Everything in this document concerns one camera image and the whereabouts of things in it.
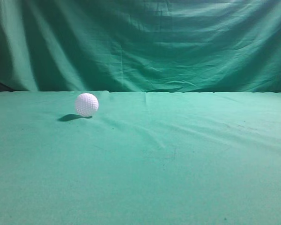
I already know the green table cloth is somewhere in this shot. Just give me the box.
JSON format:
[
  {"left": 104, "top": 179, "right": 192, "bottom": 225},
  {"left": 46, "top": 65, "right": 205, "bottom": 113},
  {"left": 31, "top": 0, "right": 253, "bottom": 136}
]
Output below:
[{"left": 0, "top": 91, "right": 281, "bottom": 225}]

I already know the green backdrop cloth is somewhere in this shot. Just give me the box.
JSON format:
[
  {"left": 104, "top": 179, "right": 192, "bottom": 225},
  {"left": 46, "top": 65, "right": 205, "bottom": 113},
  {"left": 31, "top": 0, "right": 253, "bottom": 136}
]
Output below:
[{"left": 0, "top": 0, "right": 281, "bottom": 92}]

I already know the white dimpled golf ball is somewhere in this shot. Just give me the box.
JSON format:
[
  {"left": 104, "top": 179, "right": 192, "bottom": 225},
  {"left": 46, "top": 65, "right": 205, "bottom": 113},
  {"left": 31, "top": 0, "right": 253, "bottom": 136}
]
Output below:
[{"left": 75, "top": 93, "right": 99, "bottom": 117}]

